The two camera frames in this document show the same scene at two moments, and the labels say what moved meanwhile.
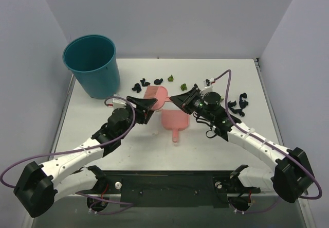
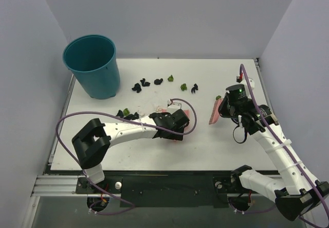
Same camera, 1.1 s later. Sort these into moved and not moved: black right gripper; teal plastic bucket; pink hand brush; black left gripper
Moved: black left gripper; pink hand brush; black right gripper
Not moved: teal plastic bucket
